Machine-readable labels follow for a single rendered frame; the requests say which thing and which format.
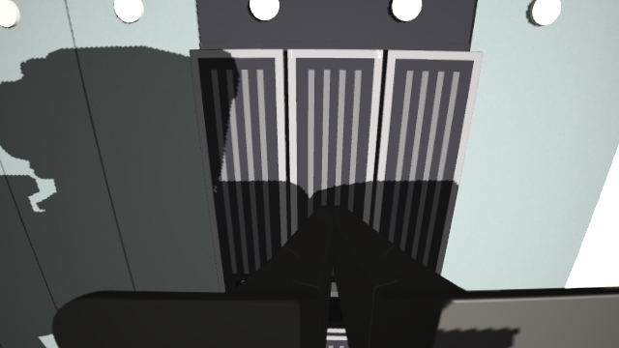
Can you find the black open rack frame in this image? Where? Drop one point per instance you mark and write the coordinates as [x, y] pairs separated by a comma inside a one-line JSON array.
[[101, 176]]

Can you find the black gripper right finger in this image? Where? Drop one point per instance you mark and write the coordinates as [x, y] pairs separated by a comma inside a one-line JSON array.
[[390, 300]]

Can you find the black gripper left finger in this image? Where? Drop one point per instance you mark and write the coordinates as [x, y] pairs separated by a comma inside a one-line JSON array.
[[284, 304]]

